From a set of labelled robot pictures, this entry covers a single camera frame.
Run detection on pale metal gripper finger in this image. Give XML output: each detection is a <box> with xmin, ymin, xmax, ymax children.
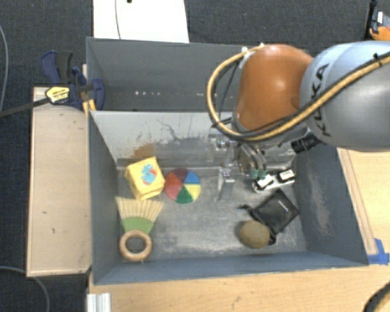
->
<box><xmin>216</xmin><ymin>172</ymin><xmax>225</xmax><ymax>202</ymax></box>
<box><xmin>221</xmin><ymin>170</ymin><xmax>237</xmax><ymax>202</ymax></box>

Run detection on white sunglasses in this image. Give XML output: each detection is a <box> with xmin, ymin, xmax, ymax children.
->
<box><xmin>252</xmin><ymin>168</ymin><xmax>296</xmax><ymax>194</ymax></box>

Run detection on multicolour round disc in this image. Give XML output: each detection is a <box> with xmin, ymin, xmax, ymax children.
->
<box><xmin>164</xmin><ymin>168</ymin><xmax>202</xmax><ymax>205</ymax></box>

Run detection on grey metal bin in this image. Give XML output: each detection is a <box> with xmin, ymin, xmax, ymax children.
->
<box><xmin>85</xmin><ymin>36</ymin><xmax>370</xmax><ymax>286</ymax></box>

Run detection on brown kiwi fruit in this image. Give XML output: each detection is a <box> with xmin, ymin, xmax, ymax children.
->
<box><xmin>239</xmin><ymin>220</ymin><xmax>272</xmax><ymax>250</ymax></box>

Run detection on black pouch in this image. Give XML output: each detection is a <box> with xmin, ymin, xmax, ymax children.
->
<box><xmin>241</xmin><ymin>188</ymin><xmax>301</xmax><ymax>241</ymax></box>

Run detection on yellow box with blue print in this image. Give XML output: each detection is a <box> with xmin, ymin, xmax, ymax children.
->
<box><xmin>124</xmin><ymin>156</ymin><xmax>166</xmax><ymax>202</ymax></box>

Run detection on pale wood board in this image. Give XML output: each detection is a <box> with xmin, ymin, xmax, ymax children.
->
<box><xmin>25</xmin><ymin>86</ymin><xmax>94</xmax><ymax>278</ymax></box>

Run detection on black cylinder on white bracket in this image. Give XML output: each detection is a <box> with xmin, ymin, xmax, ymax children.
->
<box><xmin>291</xmin><ymin>133</ymin><xmax>323</xmax><ymax>155</ymax></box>

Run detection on straw brush with wooden ring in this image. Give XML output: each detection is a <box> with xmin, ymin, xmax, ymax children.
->
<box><xmin>114</xmin><ymin>196</ymin><xmax>165</xmax><ymax>263</ymax></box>

